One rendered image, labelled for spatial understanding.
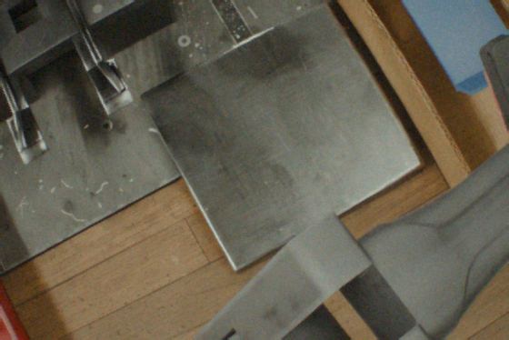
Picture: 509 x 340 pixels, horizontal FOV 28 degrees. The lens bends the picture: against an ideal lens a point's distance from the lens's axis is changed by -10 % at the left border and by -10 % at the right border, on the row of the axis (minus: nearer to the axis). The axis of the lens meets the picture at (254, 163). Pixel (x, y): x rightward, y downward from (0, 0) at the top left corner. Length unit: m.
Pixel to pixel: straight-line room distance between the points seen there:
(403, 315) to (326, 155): 0.41
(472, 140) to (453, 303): 0.44
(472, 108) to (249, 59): 0.19
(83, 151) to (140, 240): 0.09
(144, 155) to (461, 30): 0.28
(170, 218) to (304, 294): 0.42
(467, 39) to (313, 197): 0.18
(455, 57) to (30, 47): 0.33
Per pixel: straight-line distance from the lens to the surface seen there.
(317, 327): 0.52
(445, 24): 0.84
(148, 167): 0.89
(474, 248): 0.48
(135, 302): 0.87
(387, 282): 0.47
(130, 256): 0.88
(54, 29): 0.85
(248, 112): 0.88
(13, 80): 0.84
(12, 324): 0.84
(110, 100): 0.82
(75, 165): 0.90
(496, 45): 0.71
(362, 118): 0.88
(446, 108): 0.90
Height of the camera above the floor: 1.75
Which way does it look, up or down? 75 degrees down
